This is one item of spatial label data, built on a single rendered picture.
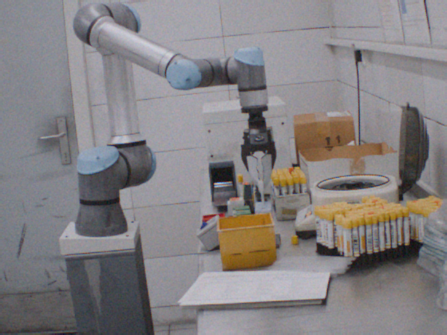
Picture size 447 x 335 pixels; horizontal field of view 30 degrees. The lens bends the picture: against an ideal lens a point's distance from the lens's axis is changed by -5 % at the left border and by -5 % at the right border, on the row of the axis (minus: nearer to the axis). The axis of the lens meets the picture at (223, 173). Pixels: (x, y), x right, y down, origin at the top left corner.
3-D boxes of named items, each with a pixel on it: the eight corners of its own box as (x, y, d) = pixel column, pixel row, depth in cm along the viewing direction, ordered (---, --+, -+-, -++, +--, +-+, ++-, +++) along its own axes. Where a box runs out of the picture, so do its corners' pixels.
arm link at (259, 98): (267, 89, 217) (235, 92, 217) (268, 108, 217) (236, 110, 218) (267, 87, 224) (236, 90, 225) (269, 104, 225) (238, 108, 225)
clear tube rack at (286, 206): (271, 206, 266) (269, 183, 264) (303, 202, 266) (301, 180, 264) (276, 221, 245) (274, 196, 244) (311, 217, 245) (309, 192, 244)
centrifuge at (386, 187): (298, 220, 244) (294, 178, 242) (400, 211, 239) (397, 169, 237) (294, 242, 220) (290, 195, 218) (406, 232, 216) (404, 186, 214)
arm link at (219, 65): (183, 59, 222) (218, 57, 216) (207, 57, 231) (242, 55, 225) (185, 89, 223) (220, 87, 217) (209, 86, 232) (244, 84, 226)
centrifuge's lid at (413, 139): (397, 97, 232) (425, 99, 231) (393, 186, 237) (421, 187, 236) (403, 105, 211) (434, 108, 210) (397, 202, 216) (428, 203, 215)
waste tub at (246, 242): (221, 256, 214) (217, 218, 212) (274, 250, 214) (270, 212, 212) (221, 271, 201) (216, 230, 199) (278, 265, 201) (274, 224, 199)
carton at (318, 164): (301, 195, 278) (297, 148, 275) (386, 185, 278) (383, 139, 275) (310, 210, 253) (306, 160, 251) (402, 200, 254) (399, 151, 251)
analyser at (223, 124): (211, 186, 310) (201, 103, 305) (286, 178, 310) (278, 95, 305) (211, 203, 280) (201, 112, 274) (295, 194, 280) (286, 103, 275)
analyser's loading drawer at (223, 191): (214, 193, 285) (212, 178, 285) (234, 191, 285) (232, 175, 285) (215, 206, 265) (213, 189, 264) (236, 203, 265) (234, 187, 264)
